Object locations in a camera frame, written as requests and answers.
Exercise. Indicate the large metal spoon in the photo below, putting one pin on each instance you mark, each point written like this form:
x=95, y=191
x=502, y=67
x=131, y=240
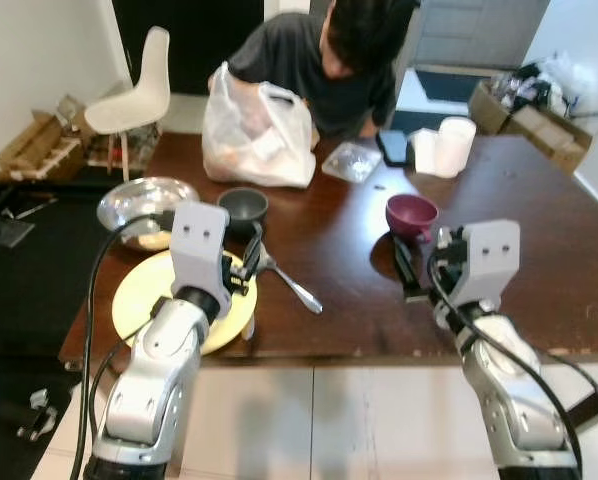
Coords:
x=294, y=288

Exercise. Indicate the tall white cup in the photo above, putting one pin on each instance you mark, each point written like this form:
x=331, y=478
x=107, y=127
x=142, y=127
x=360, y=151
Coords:
x=457, y=145

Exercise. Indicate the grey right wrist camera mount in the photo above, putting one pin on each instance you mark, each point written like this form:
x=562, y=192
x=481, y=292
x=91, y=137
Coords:
x=489, y=255

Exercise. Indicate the dark brown wooden table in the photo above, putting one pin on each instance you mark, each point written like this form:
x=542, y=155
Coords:
x=359, y=290

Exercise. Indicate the white plastic chair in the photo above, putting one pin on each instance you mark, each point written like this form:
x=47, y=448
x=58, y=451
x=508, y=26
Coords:
x=139, y=95

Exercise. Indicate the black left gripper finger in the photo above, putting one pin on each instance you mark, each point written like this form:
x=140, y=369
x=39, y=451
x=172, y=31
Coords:
x=253, y=248

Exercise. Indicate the white plastic bag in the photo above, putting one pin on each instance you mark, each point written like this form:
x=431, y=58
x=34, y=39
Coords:
x=259, y=135

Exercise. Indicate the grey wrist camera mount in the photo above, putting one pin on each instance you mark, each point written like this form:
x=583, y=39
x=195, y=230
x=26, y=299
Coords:
x=489, y=255
x=199, y=240

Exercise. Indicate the silver metal bowl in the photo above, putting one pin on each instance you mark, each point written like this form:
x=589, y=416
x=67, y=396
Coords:
x=139, y=205

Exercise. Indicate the maroon bowl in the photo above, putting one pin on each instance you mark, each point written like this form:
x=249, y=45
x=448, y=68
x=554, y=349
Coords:
x=412, y=215

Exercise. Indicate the black phone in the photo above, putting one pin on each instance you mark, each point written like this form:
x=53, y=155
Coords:
x=393, y=147

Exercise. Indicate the flat open cardboard box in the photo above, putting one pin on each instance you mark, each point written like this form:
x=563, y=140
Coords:
x=39, y=145

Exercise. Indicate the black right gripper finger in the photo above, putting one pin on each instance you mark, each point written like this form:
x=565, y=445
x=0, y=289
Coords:
x=410, y=272

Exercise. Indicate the short white container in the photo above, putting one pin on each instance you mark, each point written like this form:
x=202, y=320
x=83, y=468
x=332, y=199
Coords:
x=425, y=152

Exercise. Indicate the person in dark shirt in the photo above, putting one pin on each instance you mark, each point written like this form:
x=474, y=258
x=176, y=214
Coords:
x=319, y=60

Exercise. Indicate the cardboard box with clutter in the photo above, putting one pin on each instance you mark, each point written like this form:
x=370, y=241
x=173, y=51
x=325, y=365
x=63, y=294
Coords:
x=539, y=125

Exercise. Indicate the pale yellow round plate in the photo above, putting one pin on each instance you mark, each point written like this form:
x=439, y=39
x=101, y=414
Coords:
x=144, y=290

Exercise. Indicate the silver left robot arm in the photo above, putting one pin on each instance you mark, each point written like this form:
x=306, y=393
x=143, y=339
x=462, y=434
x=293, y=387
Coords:
x=159, y=370

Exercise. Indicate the dark grey bowl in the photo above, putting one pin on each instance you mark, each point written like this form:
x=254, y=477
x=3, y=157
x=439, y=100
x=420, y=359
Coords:
x=242, y=208

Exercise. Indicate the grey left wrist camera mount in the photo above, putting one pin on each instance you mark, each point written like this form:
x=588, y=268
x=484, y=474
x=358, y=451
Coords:
x=199, y=240

